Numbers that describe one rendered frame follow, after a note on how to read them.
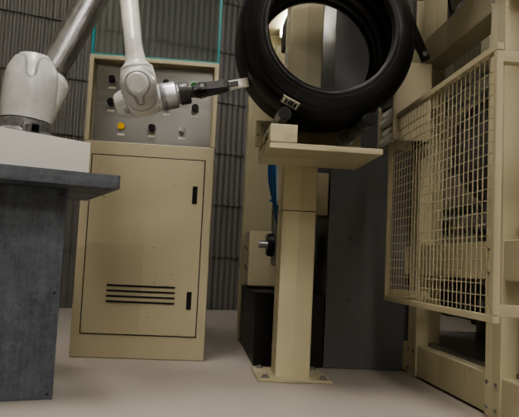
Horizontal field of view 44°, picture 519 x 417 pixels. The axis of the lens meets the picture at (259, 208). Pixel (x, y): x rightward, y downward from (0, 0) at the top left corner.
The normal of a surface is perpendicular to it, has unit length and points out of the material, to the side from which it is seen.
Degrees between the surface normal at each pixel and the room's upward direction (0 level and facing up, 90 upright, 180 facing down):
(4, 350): 90
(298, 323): 90
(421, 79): 90
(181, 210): 90
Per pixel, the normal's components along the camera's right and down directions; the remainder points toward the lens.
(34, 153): 0.43, -0.06
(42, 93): 0.70, -0.04
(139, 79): 0.12, 0.11
